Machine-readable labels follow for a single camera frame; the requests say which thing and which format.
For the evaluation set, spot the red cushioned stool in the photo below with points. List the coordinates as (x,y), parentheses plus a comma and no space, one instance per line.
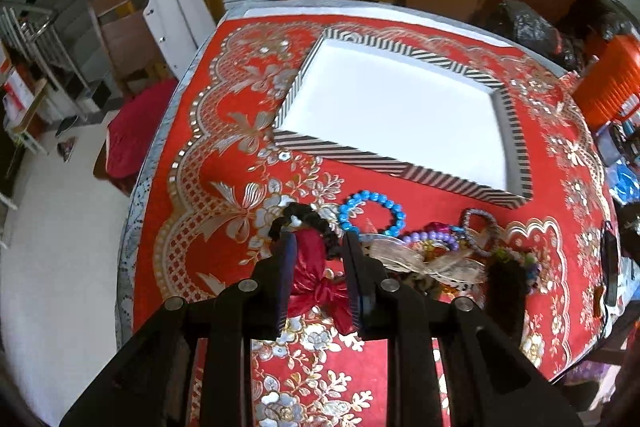
(130,134)

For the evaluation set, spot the red satin bow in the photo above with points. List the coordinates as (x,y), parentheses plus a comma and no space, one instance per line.
(311,288)

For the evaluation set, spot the black scrunchie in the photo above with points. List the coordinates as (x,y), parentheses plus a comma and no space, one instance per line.
(311,219)

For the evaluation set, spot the black hair clip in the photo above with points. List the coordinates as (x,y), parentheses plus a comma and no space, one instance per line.
(506,297)

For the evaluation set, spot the orange water jug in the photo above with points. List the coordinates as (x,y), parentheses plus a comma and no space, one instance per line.
(610,90)

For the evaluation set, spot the blue plastic bag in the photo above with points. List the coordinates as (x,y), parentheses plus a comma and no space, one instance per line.
(623,183)

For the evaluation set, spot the leopard brown hair bow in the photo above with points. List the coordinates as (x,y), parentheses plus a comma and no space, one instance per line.
(454,269)

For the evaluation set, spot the black plastic bag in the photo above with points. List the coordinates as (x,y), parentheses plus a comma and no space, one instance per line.
(518,22)

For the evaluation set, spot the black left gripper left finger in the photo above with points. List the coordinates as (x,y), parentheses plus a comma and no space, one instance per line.
(269,301)

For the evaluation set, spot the striped white tray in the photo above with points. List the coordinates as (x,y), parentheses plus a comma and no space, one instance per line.
(383,105)

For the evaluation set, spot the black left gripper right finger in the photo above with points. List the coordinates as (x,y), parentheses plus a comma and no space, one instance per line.
(361,288)

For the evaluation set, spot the red floral tablecloth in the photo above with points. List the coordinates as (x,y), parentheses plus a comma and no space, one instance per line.
(215,181)

